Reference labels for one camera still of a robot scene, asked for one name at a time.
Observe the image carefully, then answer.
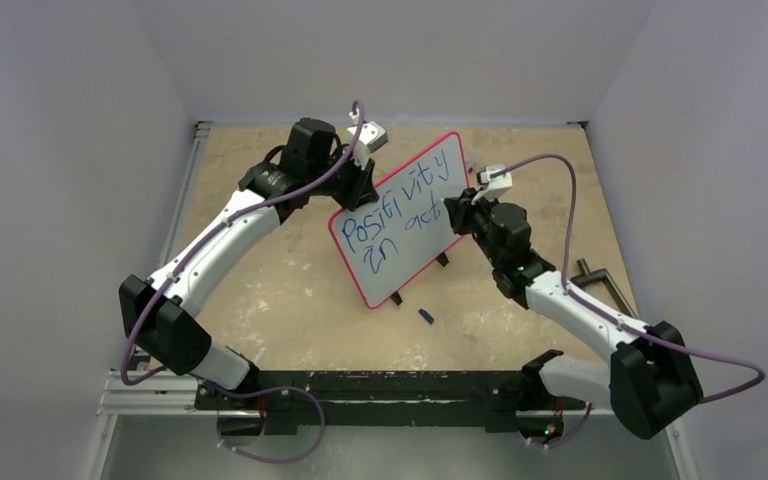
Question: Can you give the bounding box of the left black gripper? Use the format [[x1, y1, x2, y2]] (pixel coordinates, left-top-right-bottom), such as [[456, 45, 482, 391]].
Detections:
[[309, 146, 377, 214]]

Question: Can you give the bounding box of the red framed whiteboard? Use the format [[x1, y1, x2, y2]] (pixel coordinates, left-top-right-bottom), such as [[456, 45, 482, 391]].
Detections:
[[328, 131, 469, 309]]

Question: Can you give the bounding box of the blue marker cap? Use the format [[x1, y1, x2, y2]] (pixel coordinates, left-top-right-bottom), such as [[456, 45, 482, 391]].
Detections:
[[418, 309, 434, 325]]

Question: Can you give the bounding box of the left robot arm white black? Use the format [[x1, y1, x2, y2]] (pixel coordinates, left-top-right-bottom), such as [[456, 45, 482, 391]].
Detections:
[[118, 112, 388, 409]]

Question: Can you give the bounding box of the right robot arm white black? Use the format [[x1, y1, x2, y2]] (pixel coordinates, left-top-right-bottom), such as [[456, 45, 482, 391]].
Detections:
[[443, 188, 704, 439]]

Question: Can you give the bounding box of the dark metal clamp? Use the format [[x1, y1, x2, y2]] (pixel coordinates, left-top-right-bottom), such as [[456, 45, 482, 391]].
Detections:
[[571, 258, 638, 318]]

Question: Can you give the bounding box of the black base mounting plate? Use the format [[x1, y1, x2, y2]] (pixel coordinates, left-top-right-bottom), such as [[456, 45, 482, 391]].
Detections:
[[194, 370, 585, 435]]

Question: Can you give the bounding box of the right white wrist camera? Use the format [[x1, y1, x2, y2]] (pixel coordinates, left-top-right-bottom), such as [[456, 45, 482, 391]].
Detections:
[[472, 164, 513, 204]]

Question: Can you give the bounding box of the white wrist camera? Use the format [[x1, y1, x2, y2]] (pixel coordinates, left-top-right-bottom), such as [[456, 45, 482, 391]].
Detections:
[[472, 164, 513, 204], [347, 112, 389, 169]]

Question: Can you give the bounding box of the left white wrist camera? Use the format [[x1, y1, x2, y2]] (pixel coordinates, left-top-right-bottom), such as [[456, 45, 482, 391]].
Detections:
[[347, 112, 389, 169]]

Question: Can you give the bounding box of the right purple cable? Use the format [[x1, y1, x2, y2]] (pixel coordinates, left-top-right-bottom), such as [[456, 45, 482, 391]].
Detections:
[[489, 154, 767, 452]]

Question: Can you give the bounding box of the purple cable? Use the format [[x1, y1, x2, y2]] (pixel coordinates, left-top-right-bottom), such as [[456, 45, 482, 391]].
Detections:
[[120, 100, 367, 465], [489, 154, 767, 452]]

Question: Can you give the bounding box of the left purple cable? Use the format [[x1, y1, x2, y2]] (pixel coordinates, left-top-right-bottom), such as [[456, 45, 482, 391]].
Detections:
[[120, 100, 367, 465]]

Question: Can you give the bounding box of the aluminium frame rail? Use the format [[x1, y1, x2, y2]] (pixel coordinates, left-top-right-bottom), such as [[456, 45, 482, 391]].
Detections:
[[82, 121, 213, 480]]

